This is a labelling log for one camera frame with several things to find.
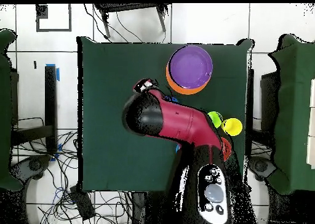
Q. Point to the dark blue plastic bowl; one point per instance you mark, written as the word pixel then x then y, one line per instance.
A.
pixel 172 99

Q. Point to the large yellow plastic bowl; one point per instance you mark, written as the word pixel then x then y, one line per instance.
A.
pixel 177 88

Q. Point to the purple plastic bowl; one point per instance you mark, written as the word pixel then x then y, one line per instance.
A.
pixel 190 66

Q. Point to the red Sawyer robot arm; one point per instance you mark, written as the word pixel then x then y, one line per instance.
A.
pixel 177 123

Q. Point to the dark green tablecloth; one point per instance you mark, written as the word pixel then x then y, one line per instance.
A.
pixel 110 147

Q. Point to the green plastic cup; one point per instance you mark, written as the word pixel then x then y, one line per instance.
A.
pixel 216 118

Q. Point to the black metal stool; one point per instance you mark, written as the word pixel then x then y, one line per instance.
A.
pixel 128 7

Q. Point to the blue tape strip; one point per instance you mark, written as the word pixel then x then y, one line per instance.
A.
pixel 58 75

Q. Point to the yellow plastic cup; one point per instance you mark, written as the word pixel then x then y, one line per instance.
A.
pixel 232 127

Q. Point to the orange-red plastic bowl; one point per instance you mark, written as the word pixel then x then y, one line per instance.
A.
pixel 226 147

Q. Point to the black power strip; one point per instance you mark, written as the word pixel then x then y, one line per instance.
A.
pixel 82 204

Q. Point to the black chair base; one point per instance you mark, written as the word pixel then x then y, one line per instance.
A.
pixel 32 165
pixel 260 167

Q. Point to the green cloth side table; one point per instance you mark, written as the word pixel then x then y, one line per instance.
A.
pixel 5 110
pixel 295 110

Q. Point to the white boxes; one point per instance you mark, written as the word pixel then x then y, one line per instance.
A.
pixel 312 125

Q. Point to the black table frame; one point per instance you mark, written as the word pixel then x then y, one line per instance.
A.
pixel 50 105
pixel 250 105

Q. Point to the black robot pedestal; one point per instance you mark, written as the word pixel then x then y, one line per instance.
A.
pixel 147 209

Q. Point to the black square floor frame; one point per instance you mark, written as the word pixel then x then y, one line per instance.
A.
pixel 41 11

